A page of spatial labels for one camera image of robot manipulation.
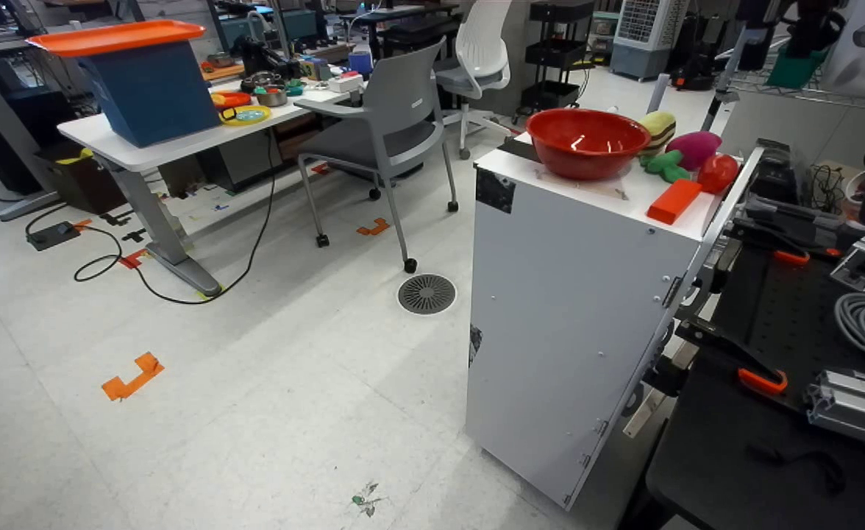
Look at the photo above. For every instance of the green box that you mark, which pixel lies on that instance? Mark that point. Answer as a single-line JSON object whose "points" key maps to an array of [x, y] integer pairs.
{"points": [[796, 68]]}

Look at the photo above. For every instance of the black power adapter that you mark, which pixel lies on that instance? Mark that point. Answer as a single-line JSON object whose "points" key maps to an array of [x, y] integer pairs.
{"points": [[55, 234]]}

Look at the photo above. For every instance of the small orange floor tape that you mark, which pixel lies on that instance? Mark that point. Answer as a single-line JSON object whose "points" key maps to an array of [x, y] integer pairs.
{"points": [[374, 229]]}

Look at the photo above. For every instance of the red plastic bowl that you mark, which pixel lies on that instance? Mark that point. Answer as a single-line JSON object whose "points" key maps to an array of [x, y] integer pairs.
{"points": [[583, 148]]}

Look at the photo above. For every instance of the white air cooler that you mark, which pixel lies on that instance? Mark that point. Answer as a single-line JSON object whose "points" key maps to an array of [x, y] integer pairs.
{"points": [[643, 33]]}

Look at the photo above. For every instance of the yellow green sponge toy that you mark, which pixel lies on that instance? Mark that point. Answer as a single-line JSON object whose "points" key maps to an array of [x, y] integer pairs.
{"points": [[661, 126]]}

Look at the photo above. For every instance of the round grey floor cover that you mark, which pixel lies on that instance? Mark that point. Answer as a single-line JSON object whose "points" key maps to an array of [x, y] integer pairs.
{"points": [[424, 292]]}

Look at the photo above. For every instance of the white desk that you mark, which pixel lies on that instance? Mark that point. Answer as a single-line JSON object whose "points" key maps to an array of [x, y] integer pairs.
{"points": [[156, 148]]}

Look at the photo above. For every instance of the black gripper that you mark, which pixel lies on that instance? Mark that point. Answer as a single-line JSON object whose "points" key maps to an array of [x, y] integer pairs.
{"points": [[758, 20]]}

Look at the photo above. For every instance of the white office chair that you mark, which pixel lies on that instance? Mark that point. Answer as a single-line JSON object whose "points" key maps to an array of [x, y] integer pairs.
{"points": [[482, 49]]}

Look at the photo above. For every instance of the black shelf cart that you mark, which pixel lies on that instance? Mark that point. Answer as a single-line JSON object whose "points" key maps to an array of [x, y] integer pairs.
{"points": [[560, 55]]}

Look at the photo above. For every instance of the white cabinet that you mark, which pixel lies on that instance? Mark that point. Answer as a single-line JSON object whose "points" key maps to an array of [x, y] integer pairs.
{"points": [[568, 326]]}

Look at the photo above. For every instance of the grey office chair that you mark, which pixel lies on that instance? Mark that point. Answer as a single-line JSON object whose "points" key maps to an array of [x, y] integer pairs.
{"points": [[404, 98]]}

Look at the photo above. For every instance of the orange tray lid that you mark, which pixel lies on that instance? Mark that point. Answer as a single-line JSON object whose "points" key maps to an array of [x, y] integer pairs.
{"points": [[112, 37]]}

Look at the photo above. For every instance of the orange L-shaped floor tape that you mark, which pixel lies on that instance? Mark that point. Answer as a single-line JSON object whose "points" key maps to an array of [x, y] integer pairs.
{"points": [[130, 377]]}

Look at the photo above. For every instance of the blue storage bin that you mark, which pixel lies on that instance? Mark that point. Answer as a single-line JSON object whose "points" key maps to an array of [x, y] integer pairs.
{"points": [[155, 92]]}

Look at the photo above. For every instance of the purple toy with green leaves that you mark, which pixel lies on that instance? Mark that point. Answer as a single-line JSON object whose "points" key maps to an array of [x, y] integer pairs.
{"points": [[695, 148]]}

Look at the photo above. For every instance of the aluminium extrusion bar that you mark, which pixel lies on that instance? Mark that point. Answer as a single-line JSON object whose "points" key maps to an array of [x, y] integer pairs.
{"points": [[860, 404]]}

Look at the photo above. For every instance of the orange rectangular block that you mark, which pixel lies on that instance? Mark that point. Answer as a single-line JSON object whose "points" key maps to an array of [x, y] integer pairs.
{"points": [[676, 201]]}

